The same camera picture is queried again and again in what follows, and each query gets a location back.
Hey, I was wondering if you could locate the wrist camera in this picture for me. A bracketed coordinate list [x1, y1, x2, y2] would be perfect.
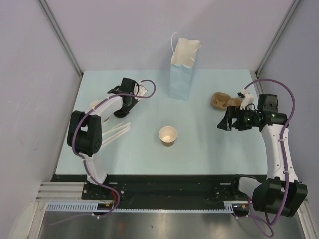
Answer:
[237, 88, 255, 110]
[133, 81, 147, 96]

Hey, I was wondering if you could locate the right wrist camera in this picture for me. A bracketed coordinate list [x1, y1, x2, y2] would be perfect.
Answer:
[237, 88, 255, 110]

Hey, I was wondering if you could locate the stack of black lids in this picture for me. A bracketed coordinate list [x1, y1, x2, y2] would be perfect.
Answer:
[114, 110, 129, 118]

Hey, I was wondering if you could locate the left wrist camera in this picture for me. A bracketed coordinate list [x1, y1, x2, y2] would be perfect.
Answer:
[133, 81, 147, 96]

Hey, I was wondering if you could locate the aluminium frame post left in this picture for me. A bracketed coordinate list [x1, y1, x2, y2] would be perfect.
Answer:
[37, 0, 84, 79]

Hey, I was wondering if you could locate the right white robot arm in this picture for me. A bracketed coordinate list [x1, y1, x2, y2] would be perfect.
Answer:
[217, 91, 308, 217]

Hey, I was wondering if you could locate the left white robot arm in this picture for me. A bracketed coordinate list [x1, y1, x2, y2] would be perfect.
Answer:
[67, 78, 147, 199]

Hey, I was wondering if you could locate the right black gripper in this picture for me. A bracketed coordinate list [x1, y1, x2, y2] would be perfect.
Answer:
[217, 105, 259, 131]

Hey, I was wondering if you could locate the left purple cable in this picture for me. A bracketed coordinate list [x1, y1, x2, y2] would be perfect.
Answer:
[66, 79, 157, 220]

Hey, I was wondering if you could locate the brown paper coffee cup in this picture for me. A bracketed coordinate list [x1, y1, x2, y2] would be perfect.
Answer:
[159, 126, 177, 147]

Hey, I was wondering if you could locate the aluminium frame post right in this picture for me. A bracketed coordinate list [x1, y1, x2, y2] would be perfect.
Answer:
[254, 0, 303, 77]

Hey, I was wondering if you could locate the aluminium frame post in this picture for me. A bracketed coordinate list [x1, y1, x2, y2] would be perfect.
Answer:
[37, 0, 84, 79]
[254, 0, 303, 77]

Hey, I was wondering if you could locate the white slotted cable duct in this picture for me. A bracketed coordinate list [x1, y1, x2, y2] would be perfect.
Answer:
[46, 202, 234, 214]

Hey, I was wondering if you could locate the brown pulp cup carrier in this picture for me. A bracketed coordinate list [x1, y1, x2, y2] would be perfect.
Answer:
[210, 92, 242, 111]

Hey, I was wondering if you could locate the light blue paper bag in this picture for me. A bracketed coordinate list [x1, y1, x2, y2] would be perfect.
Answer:
[169, 32, 201, 101]

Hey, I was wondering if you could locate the stack of paper cups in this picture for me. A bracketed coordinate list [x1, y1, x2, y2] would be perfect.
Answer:
[89, 100, 109, 123]

